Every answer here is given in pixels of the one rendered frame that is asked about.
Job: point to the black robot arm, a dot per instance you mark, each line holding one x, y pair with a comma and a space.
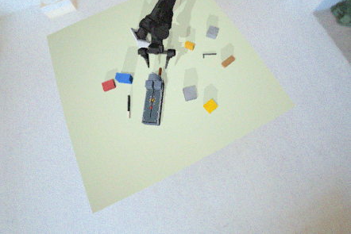
157, 23

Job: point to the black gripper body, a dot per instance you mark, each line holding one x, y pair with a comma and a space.
144, 51

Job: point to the red rectangular block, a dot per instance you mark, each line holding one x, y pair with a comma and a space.
108, 85

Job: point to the blue block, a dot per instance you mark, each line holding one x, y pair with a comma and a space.
124, 77

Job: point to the yellow square block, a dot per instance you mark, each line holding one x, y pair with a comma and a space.
210, 106

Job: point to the small yellow block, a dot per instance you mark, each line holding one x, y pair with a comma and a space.
189, 45

